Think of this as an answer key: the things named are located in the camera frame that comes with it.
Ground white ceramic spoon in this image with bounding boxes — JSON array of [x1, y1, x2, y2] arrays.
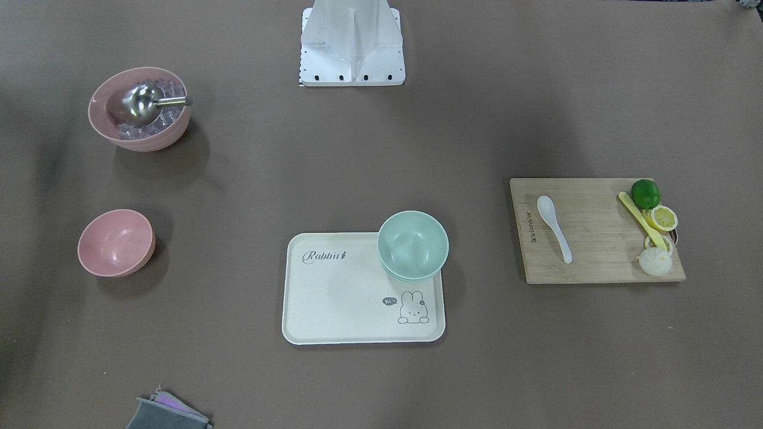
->
[[536, 195, 573, 264]]

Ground small pink bowl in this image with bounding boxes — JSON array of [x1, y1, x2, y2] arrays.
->
[[77, 209, 156, 278]]

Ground large pink ice bowl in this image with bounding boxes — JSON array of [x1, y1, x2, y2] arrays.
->
[[88, 66, 190, 152]]

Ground cream rabbit tray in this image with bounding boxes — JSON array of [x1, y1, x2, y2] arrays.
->
[[281, 232, 446, 345]]

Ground bamboo cutting board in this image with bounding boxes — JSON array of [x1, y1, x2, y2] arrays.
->
[[509, 178, 686, 284]]

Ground metal ice scoop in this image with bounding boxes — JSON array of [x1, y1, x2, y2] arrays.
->
[[112, 83, 193, 128]]

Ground green lime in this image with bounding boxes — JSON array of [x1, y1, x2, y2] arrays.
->
[[631, 179, 660, 211]]

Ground lemon slice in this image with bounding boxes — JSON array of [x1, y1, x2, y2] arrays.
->
[[645, 234, 675, 255]]

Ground yellow plastic knife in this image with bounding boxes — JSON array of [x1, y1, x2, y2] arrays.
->
[[618, 192, 671, 253]]

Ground lemon half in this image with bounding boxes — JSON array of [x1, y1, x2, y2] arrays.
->
[[643, 206, 678, 232]]

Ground grey folded cloth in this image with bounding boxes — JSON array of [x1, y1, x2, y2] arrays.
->
[[126, 388, 213, 428]]

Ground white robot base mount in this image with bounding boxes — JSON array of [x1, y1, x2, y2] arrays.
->
[[299, 1, 406, 87]]

